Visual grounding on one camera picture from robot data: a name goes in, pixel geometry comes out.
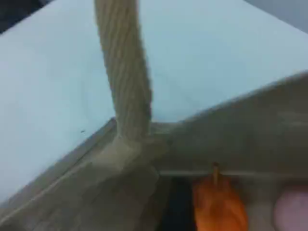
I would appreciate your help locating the pink toy peach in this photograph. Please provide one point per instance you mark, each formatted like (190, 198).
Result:
(293, 211)

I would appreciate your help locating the orange toy fruit with stem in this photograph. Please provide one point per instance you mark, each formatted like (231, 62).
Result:
(219, 207)

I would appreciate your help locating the brown jute bag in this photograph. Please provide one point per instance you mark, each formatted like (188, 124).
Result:
(216, 144)

